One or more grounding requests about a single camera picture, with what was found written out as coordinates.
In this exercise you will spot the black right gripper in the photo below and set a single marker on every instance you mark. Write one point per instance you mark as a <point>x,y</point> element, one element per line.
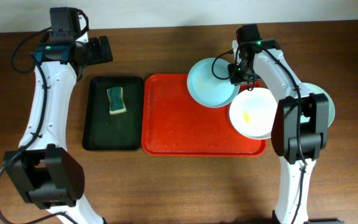
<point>238,76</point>

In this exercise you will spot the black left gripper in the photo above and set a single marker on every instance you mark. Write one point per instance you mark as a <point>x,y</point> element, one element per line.
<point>97,50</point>

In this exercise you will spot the light blue plate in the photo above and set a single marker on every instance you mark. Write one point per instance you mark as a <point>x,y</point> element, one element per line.
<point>208,90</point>

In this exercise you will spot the green yellow sponge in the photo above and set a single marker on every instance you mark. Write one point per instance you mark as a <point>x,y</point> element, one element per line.
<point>116,100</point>

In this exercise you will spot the light green plate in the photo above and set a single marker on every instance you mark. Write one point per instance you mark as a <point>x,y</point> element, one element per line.
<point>317,90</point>

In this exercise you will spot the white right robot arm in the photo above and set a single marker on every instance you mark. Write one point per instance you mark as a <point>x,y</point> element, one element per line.
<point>300,126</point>

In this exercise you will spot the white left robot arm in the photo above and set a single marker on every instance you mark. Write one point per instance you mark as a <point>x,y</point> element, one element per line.
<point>42,170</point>

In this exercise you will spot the black plastic tray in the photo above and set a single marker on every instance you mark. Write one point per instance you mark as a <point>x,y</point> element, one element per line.
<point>114,132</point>

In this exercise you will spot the red plastic tray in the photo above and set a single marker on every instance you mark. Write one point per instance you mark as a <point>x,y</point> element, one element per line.
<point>174,124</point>

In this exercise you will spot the white plate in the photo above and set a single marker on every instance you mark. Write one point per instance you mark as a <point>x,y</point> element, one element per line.
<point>252,113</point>

